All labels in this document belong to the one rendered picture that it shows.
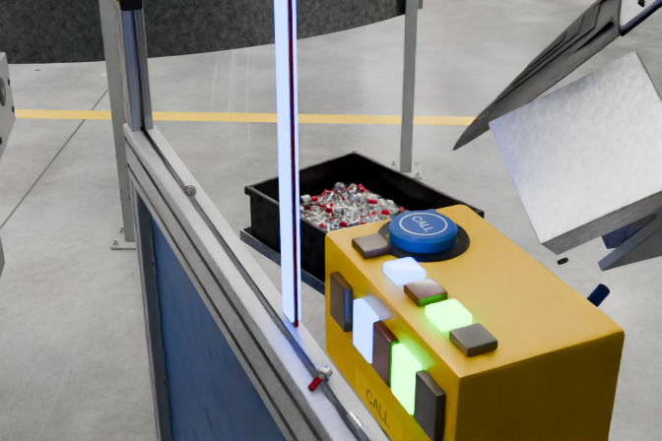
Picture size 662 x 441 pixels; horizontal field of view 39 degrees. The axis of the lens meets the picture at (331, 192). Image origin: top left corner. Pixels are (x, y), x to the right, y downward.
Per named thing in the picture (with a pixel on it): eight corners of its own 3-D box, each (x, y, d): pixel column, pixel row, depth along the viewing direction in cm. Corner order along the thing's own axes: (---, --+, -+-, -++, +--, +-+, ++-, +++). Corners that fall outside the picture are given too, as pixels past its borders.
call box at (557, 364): (604, 486, 52) (630, 325, 47) (445, 542, 48) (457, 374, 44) (455, 335, 65) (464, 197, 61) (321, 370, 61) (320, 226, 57)
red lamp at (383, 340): (398, 386, 50) (400, 340, 49) (388, 389, 50) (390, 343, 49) (380, 364, 52) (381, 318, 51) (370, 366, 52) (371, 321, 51)
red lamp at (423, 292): (448, 301, 50) (448, 291, 49) (418, 308, 49) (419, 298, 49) (431, 284, 51) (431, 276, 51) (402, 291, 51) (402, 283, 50)
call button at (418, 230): (468, 255, 55) (470, 228, 54) (408, 269, 54) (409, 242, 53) (434, 225, 58) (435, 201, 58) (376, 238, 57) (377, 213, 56)
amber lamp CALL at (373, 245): (392, 254, 54) (392, 245, 54) (364, 260, 54) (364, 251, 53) (377, 240, 56) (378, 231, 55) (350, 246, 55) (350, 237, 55)
